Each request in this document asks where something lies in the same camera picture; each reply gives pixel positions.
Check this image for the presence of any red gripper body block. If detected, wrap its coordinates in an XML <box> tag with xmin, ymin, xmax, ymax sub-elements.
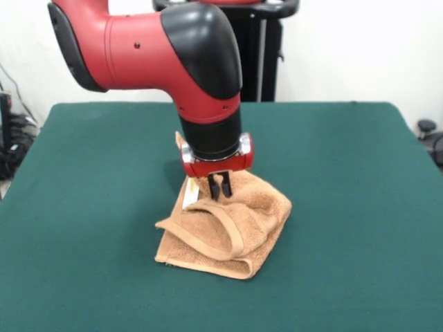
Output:
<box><xmin>179</xmin><ymin>136</ymin><xmax>257</xmax><ymax>179</ymax></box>

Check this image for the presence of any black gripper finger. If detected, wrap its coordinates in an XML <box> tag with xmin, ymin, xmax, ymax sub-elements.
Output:
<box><xmin>221</xmin><ymin>171</ymin><xmax>233</xmax><ymax>199</ymax></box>
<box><xmin>206</xmin><ymin>172</ymin><xmax>222</xmax><ymax>201</ymax></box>

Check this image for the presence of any tan terry towel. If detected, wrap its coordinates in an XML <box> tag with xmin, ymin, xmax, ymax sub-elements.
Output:
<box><xmin>154</xmin><ymin>131</ymin><xmax>293</xmax><ymax>280</ymax></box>

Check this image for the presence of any dark green table cloth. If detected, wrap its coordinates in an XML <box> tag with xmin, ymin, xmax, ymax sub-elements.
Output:
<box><xmin>0</xmin><ymin>101</ymin><xmax>443</xmax><ymax>332</ymax></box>

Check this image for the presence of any grey black office chair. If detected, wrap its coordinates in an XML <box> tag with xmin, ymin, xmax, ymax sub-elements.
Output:
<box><xmin>417</xmin><ymin>119</ymin><xmax>443</xmax><ymax>173</ymax></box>

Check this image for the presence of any black equipment box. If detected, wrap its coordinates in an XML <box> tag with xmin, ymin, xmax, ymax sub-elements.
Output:
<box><xmin>0</xmin><ymin>91</ymin><xmax>39</xmax><ymax>181</ymax></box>

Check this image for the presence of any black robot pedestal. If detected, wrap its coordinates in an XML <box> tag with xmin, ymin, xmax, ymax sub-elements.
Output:
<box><xmin>154</xmin><ymin>0</ymin><xmax>298</xmax><ymax>103</ymax></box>

